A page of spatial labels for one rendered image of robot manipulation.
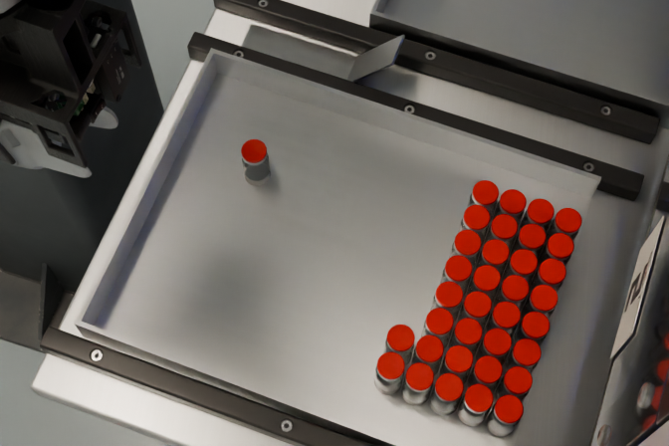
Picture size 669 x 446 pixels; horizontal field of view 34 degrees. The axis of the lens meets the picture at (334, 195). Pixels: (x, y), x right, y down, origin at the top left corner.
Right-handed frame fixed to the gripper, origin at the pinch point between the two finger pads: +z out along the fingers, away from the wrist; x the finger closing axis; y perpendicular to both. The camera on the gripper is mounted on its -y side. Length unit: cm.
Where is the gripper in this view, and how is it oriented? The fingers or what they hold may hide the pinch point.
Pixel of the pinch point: (38, 143)
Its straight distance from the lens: 72.1
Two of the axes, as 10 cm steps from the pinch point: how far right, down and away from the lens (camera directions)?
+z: 0.0, 4.1, 9.1
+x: 3.7, -8.5, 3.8
